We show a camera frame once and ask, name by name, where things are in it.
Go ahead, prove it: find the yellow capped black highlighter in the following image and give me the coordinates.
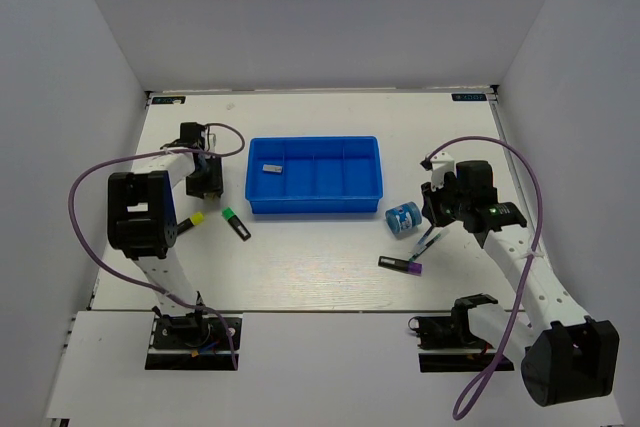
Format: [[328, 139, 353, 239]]
[[177, 212, 204, 236]]

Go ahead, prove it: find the grey white eraser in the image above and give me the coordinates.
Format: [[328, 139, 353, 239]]
[[262, 164, 283, 174]]

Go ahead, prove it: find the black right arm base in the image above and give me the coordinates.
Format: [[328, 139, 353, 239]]
[[407, 294, 509, 373]]

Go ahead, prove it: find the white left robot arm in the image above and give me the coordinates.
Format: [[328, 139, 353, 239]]
[[107, 122, 223, 346]]

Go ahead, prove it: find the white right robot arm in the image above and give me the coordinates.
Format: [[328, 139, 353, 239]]
[[421, 153, 620, 406]]

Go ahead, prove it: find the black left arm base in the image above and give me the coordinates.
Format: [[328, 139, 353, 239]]
[[144, 314, 242, 371]]

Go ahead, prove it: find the blue ink pen refill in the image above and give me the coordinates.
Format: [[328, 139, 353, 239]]
[[411, 225, 436, 255]]

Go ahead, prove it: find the blue labelled round jar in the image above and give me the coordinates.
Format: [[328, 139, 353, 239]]
[[385, 201, 422, 236]]

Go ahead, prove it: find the green ink pen refill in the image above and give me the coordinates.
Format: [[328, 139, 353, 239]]
[[413, 228, 449, 257]]

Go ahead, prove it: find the green capped black highlighter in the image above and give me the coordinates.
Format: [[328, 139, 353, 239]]
[[221, 207, 251, 242]]

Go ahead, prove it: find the purple capped black highlighter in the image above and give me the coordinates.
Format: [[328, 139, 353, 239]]
[[378, 256, 422, 276]]

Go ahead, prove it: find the left table corner label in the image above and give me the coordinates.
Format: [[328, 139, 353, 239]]
[[151, 96, 186, 105]]

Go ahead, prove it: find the table corner label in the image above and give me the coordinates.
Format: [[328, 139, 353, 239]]
[[151, 96, 186, 105], [451, 93, 487, 102]]

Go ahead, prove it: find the right table corner label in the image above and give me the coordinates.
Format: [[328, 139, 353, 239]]
[[451, 93, 487, 102]]

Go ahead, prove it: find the blue plastic divided tray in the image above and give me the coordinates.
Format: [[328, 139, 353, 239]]
[[245, 136, 384, 215]]

